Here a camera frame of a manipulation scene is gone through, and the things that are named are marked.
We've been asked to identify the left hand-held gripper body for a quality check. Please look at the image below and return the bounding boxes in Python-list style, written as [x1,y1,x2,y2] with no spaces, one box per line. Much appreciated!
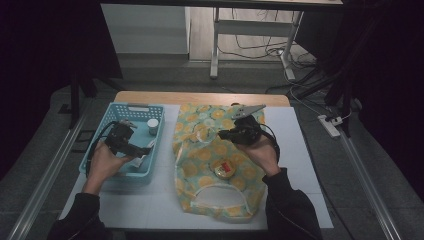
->
[105,119,138,156]

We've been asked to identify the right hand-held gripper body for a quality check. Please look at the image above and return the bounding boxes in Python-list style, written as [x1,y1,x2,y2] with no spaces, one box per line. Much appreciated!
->
[230,104,267,146]

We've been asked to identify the light blue plastic basket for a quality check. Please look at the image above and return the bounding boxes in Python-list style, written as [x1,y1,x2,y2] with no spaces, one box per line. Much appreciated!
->
[78,102,165,185]

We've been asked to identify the small white jar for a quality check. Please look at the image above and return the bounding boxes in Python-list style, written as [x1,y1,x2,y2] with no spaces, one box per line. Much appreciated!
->
[146,118,160,136]

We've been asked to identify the orange round snack packet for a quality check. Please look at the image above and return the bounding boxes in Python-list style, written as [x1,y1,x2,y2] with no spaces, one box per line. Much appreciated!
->
[213,158,238,181]

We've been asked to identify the orange flower print bag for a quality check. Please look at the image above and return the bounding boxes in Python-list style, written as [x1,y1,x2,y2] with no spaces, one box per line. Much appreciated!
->
[172,103,268,224]

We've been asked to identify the person's right hand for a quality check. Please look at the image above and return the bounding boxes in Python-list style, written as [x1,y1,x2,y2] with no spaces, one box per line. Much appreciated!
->
[237,132,283,178]

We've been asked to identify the person's left hand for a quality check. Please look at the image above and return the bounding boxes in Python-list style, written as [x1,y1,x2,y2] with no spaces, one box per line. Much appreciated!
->
[81,141,135,196]

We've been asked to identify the white table mat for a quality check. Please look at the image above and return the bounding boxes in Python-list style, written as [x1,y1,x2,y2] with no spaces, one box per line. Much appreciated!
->
[59,103,334,231]

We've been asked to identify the black metal stand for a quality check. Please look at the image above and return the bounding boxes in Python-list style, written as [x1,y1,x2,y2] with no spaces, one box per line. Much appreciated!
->
[68,64,125,130]
[293,13,384,138]

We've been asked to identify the white power strip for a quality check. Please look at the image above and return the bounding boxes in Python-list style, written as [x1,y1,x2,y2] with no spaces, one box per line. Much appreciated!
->
[317,114,344,139]

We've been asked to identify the white cabinet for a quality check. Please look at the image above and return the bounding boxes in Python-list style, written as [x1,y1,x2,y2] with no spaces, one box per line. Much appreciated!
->
[100,3,191,55]

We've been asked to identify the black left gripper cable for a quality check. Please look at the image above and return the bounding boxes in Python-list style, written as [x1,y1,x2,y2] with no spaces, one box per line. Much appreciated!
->
[85,120,118,178]

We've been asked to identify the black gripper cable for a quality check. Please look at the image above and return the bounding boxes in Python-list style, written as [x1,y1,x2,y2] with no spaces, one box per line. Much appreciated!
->
[259,122,282,165]
[85,120,118,178]

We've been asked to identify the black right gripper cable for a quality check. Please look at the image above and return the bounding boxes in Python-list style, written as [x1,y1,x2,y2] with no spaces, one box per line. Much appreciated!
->
[259,122,282,165]

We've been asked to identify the white floor cable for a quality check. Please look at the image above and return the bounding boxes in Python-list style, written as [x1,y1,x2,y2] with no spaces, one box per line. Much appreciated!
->
[283,64,353,122]

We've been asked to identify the aluminium floor rail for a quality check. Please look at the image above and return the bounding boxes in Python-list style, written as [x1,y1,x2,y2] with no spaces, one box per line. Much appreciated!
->
[338,131,404,240]
[6,99,92,240]

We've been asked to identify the white metal desk frame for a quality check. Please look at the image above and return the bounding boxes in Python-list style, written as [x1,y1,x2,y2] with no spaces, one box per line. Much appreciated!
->
[209,7,305,81]

